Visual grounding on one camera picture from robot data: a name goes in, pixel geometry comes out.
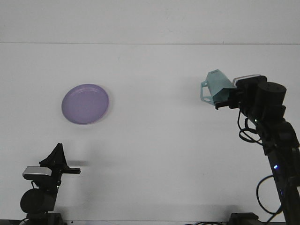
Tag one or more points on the pale purple round plate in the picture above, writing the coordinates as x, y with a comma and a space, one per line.
85, 104

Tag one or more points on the pale blue faceted cup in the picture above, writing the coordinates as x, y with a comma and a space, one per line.
218, 82

